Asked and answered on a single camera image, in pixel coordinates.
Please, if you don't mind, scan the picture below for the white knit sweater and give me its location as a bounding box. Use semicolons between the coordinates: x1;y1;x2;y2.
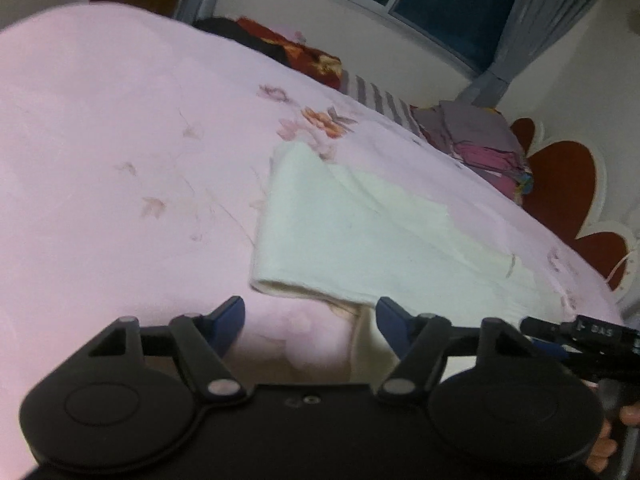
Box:
248;140;624;386

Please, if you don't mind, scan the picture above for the stack of folded clothes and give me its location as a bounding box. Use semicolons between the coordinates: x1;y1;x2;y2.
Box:
412;101;534;204

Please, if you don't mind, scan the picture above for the person's right hand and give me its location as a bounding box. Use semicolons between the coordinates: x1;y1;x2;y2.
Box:
586;403;640;474

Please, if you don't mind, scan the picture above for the red heart headboard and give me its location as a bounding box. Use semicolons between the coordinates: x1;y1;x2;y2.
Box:
511;117;639;301

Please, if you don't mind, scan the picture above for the pink floral bed sheet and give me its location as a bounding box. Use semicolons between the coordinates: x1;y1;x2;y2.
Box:
1;3;620;479

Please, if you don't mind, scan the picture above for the striped pillow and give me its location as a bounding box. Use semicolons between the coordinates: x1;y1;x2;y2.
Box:
340;70;421;136

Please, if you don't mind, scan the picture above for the red patterned blanket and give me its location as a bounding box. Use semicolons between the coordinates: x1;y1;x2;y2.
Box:
236;16;343;90

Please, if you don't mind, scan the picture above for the black garment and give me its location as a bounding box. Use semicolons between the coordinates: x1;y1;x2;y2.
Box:
192;18;290;67

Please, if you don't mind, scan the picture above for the right grey curtain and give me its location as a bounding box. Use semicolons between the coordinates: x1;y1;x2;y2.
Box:
457;0;597;107

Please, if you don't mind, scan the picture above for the white charger cable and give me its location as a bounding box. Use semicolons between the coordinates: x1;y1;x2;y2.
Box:
602;244;640;283

